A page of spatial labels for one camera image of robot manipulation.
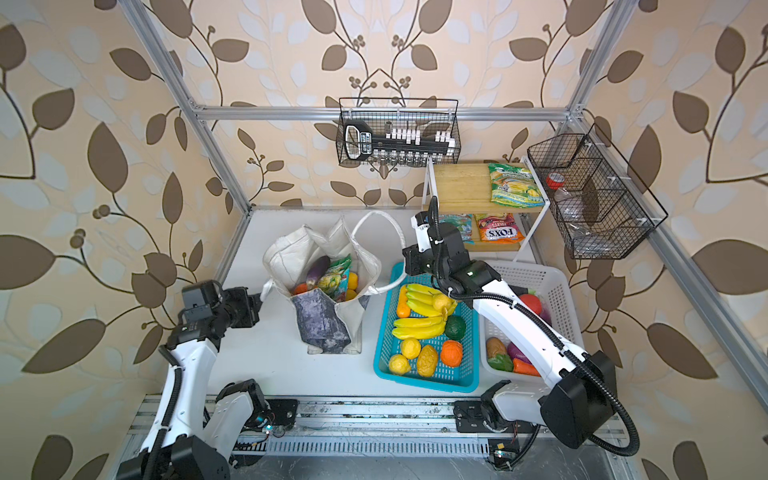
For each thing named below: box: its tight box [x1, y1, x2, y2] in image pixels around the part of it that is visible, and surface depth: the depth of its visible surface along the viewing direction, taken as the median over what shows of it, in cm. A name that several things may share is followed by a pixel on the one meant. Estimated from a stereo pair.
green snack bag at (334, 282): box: [318, 254, 352, 302], surface depth 92 cm
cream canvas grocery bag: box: [261, 224, 337, 354], surface depth 82 cm
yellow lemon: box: [401, 338, 421, 360], surface depth 83 cm
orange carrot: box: [512, 358, 541, 377], surface depth 77 cm
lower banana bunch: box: [392, 316, 447, 340], surface depth 87 cm
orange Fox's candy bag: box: [475, 212, 525, 243], surface depth 93 cm
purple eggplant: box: [306, 255, 331, 288], surface depth 95 cm
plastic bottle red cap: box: [546, 172, 586, 223], surface depth 82 cm
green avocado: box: [445, 315, 466, 341], surface depth 85 cm
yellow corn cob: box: [417, 345, 437, 378], surface depth 80 cm
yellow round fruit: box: [389, 354, 410, 376], surface depth 80 cm
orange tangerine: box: [441, 340, 463, 368], surface depth 81 cm
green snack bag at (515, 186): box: [488, 163, 545, 208], surface depth 77 cm
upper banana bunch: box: [406, 284, 458, 318], surface depth 90 cm
